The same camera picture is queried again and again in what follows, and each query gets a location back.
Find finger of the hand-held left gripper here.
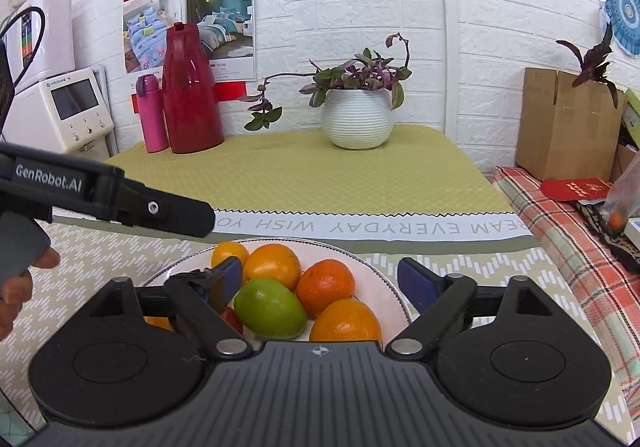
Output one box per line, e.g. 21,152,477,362
117,179,216,238

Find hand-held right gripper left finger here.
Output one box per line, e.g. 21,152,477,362
88,255,254,361

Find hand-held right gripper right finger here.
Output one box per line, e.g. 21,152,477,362
385,256,554,359

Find white plate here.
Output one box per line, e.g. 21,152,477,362
141,237,414,344

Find red nectarine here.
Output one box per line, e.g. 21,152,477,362
220,306,245,335

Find green jujube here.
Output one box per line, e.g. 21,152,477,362
233,278,308,340

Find person's left hand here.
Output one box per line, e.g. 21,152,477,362
0,248,61,343

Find white machine with screen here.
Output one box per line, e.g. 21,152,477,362
2,67,116,160

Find pink bottle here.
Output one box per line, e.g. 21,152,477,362
136,73,170,154

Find red thermos jug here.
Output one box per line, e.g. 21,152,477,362
161,22,226,155

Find checked cloth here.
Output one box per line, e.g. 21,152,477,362
492,166,640,408

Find potted plant in white pot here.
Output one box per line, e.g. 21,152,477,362
239,32,413,150

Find red packet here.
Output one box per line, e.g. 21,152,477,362
540,178,613,202

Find dark patterned cloth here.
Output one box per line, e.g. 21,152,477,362
570,199,640,264

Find cardboard box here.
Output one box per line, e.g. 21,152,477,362
515,67,628,184

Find clear plastic bag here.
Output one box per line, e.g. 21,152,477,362
600,172,640,234

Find green box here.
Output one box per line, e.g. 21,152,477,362
622,87,640,152

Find purple leaf plant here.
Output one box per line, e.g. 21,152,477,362
556,22,621,110

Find white wall appliance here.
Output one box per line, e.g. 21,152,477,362
0,0,76,92

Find black cable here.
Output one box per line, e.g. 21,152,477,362
0,7,47,94

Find wall poster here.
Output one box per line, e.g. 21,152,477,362
122,0,257,114

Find white wall pipe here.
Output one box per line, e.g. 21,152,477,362
433,0,459,138

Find blue round wall decoration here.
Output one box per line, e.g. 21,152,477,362
600,0,640,58

